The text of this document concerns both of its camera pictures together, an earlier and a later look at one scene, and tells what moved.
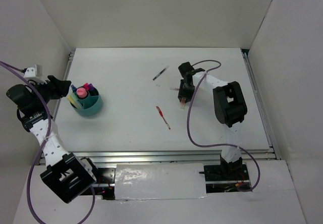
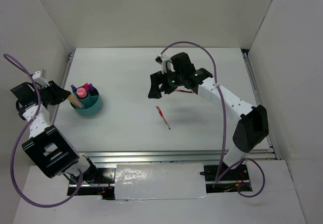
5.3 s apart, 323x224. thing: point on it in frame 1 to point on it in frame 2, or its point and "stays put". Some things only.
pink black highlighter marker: [86, 86] stays put
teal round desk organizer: [91, 104] stays put
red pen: [160, 112] stays put
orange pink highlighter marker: [182, 104] to [73, 99]
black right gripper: [181, 94] to [157, 78]
